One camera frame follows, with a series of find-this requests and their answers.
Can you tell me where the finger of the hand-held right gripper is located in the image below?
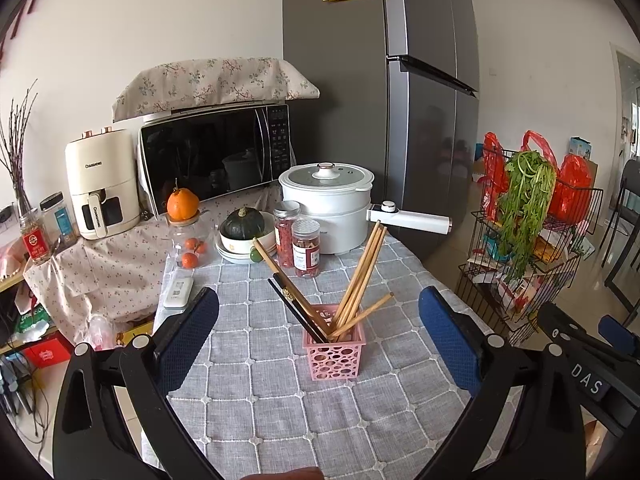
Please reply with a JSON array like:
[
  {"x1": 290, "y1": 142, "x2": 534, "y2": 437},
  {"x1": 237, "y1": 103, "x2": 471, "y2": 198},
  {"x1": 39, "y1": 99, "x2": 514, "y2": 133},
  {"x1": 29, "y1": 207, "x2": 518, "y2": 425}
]
[
  {"x1": 537, "y1": 301, "x2": 608, "y2": 362},
  {"x1": 597, "y1": 314, "x2": 640, "y2": 358}
]

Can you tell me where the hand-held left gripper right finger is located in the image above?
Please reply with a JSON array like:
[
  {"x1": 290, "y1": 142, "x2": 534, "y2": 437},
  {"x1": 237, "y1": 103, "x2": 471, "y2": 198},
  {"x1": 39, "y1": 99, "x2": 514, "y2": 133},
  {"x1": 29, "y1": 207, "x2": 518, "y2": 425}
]
[{"x1": 415, "y1": 286, "x2": 587, "y2": 480}]

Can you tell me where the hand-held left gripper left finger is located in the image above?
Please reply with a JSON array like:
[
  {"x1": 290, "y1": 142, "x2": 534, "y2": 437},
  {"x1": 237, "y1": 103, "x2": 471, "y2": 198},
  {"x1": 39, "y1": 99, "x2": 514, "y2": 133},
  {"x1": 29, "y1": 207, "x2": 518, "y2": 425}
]
[{"x1": 52, "y1": 286, "x2": 223, "y2": 480}]

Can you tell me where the wooden chopstick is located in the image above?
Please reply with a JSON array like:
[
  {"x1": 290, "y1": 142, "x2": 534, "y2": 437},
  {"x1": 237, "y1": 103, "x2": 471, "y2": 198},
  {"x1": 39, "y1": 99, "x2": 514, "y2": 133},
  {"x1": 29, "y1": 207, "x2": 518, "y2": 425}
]
[
  {"x1": 345, "y1": 231, "x2": 390, "y2": 329},
  {"x1": 327, "y1": 292, "x2": 395, "y2": 338},
  {"x1": 339, "y1": 226, "x2": 387, "y2": 327},
  {"x1": 332, "y1": 220, "x2": 382, "y2": 325}
]

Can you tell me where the black chopstick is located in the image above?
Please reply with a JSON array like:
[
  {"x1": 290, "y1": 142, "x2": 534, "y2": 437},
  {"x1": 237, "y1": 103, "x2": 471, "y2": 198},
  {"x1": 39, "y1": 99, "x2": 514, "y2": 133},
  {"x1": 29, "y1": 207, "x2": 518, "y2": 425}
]
[
  {"x1": 271, "y1": 274, "x2": 330, "y2": 342},
  {"x1": 267, "y1": 278, "x2": 323, "y2": 345}
]

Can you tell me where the bundle of wooden chopsticks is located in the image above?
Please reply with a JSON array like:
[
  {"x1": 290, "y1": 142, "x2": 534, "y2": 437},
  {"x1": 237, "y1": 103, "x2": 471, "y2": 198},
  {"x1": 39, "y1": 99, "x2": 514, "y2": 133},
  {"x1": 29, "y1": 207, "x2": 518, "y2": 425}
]
[{"x1": 251, "y1": 238, "x2": 331, "y2": 336}]

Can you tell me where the pink plastic utensil basket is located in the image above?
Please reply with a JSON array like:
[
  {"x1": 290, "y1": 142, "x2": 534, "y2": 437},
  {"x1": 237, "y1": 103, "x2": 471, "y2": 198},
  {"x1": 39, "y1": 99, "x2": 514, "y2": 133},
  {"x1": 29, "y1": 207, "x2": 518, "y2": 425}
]
[{"x1": 302, "y1": 304, "x2": 363, "y2": 380}]

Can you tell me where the white remote control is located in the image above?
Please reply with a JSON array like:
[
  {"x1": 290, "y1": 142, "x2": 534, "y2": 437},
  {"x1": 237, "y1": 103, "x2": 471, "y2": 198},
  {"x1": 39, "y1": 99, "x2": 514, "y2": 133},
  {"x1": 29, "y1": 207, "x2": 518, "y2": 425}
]
[{"x1": 164, "y1": 276, "x2": 195, "y2": 308}]

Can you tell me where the white plate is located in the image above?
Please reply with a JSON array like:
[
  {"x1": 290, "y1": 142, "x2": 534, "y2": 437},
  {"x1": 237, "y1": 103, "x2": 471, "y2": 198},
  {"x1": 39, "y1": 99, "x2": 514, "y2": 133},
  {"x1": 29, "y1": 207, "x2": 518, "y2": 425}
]
[{"x1": 216, "y1": 242, "x2": 277, "y2": 265}]

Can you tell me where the small floral print tablecloth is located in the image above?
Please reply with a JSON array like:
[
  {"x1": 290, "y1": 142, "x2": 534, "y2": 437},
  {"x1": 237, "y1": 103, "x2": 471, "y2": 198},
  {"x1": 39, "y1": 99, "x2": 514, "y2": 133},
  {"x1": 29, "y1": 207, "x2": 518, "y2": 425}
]
[{"x1": 24, "y1": 195, "x2": 281, "y2": 341}]

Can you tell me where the white bowl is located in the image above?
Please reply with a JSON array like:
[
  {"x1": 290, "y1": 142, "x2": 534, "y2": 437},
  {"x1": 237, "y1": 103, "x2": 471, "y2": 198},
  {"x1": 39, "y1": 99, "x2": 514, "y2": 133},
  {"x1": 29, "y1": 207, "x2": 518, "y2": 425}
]
[{"x1": 218, "y1": 212, "x2": 278, "y2": 256}]

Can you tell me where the glass jar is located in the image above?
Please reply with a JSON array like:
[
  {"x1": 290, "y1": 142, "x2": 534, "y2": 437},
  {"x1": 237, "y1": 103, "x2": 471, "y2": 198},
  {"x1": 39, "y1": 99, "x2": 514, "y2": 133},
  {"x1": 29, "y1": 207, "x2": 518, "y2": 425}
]
[{"x1": 167, "y1": 212, "x2": 210, "y2": 273}]

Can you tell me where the grey checked tablecloth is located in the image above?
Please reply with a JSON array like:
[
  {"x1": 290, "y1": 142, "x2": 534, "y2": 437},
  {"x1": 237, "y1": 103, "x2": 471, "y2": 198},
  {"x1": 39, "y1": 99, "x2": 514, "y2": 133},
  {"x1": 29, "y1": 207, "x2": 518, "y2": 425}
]
[{"x1": 140, "y1": 232, "x2": 526, "y2": 480}]

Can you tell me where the black chair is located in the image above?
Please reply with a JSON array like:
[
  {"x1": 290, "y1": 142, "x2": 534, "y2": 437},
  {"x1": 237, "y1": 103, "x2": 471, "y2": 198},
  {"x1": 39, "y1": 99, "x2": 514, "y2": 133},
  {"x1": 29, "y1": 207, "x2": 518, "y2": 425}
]
[{"x1": 602, "y1": 160, "x2": 640, "y2": 316}]

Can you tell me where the dark green squash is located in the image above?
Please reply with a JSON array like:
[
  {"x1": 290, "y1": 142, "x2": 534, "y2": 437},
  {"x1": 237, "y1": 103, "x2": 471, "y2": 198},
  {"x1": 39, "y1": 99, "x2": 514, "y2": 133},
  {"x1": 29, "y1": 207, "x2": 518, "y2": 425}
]
[{"x1": 221, "y1": 207, "x2": 266, "y2": 240}]

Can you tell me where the large orange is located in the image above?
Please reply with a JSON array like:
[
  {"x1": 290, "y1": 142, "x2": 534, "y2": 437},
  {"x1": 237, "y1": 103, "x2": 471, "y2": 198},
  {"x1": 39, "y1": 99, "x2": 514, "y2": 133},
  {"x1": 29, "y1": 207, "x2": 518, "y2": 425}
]
[{"x1": 166, "y1": 187, "x2": 201, "y2": 221}]

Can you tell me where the green leafy vegetable bunch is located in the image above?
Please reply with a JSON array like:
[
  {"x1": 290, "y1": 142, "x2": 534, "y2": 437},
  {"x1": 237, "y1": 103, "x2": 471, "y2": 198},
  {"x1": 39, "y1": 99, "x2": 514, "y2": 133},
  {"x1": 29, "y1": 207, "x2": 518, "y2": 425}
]
[{"x1": 497, "y1": 150, "x2": 558, "y2": 286}]

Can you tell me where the tall jar of red berries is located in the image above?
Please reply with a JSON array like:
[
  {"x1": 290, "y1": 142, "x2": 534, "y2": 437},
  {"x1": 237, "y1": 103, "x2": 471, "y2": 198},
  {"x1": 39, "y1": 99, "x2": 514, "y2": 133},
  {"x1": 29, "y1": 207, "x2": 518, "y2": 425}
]
[{"x1": 273, "y1": 201, "x2": 302, "y2": 268}]

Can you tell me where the red box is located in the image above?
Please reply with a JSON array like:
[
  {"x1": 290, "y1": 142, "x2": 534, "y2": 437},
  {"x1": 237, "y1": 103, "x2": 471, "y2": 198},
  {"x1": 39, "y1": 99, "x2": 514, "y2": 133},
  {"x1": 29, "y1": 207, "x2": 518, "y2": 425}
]
[{"x1": 22, "y1": 337, "x2": 73, "y2": 378}]

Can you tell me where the short jar of red snacks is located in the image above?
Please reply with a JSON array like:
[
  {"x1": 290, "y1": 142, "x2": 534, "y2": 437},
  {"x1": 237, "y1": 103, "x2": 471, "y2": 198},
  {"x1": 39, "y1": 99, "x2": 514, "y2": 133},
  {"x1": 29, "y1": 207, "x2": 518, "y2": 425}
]
[{"x1": 291, "y1": 220, "x2": 321, "y2": 278}]

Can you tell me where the red plastic bag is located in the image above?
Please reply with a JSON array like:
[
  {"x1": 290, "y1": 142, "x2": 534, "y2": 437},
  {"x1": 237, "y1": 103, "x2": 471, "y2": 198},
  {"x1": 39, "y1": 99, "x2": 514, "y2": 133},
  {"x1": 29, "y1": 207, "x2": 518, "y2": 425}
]
[
  {"x1": 547, "y1": 154, "x2": 596, "y2": 218},
  {"x1": 482, "y1": 131, "x2": 509, "y2": 223},
  {"x1": 522, "y1": 130, "x2": 558, "y2": 171}
]

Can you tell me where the white electric pot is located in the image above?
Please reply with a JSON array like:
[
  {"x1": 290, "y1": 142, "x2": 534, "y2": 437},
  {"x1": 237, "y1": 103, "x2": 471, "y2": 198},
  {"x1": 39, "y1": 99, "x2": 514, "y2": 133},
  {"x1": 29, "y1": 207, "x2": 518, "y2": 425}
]
[{"x1": 277, "y1": 162, "x2": 453, "y2": 256}]

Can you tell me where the green packet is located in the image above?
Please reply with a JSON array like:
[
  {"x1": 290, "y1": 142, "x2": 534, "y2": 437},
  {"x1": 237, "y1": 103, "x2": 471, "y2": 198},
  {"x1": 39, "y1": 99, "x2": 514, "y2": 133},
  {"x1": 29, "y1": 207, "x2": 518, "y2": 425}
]
[{"x1": 12, "y1": 305, "x2": 51, "y2": 336}]

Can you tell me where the blue label jar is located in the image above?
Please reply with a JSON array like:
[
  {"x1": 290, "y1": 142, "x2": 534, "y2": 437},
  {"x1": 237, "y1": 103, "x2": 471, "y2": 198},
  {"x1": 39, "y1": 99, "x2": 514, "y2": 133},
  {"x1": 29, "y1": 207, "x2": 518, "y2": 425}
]
[{"x1": 39, "y1": 191, "x2": 79, "y2": 248}]

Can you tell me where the red label jar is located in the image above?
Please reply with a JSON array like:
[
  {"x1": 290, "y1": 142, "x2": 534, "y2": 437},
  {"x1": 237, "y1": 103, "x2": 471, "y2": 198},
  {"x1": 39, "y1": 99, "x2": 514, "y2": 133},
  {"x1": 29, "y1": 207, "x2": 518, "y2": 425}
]
[{"x1": 20, "y1": 208, "x2": 54, "y2": 266}]

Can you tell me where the black microwave oven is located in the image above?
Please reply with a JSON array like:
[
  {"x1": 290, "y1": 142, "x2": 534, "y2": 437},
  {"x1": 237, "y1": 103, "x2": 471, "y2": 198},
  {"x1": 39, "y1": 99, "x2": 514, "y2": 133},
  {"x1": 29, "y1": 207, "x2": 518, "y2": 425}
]
[{"x1": 137, "y1": 103, "x2": 292, "y2": 216}]

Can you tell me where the cream air fryer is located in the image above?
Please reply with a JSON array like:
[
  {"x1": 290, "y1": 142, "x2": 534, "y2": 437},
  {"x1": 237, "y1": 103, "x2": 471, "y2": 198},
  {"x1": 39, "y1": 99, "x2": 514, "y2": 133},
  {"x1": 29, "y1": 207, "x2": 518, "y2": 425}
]
[{"x1": 65, "y1": 127, "x2": 141, "y2": 241}]

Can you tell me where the white pot lid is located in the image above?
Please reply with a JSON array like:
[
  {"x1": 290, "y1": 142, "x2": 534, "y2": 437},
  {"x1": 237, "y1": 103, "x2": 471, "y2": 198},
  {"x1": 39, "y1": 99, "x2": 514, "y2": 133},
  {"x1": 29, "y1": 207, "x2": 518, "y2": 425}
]
[{"x1": 278, "y1": 162, "x2": 374, "y2": 190}]

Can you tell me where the bundle of bare twigs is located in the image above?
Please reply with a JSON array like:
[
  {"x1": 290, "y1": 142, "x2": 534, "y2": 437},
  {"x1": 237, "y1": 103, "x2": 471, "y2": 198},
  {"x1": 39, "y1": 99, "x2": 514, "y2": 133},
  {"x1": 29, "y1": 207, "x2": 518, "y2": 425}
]
[{"x1": 0, "y1": 79, "x2": 39, "y2": 218}]

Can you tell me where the floral cloth cover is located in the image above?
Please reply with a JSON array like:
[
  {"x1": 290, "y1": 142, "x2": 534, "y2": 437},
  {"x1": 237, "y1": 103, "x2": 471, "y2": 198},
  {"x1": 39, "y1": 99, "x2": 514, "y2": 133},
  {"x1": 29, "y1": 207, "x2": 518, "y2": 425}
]
[{"x1": 112, "y1": 57, "x2": 321, "y2": 123}]

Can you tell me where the grey refrigerator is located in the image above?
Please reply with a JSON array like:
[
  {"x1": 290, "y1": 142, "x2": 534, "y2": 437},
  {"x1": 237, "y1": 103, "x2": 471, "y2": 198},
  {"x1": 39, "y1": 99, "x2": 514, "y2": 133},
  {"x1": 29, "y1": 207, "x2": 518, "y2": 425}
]
[{"x1": 282, "y1": 0, "x2": 481, "y2": 261}]

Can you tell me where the black wire rack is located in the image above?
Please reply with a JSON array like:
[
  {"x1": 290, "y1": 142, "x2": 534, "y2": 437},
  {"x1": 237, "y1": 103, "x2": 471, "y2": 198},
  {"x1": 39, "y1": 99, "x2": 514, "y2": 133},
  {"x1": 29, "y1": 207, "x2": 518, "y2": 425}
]
[{"x1": 455, "y1": 147, "x2": 606, "y2": 346}]

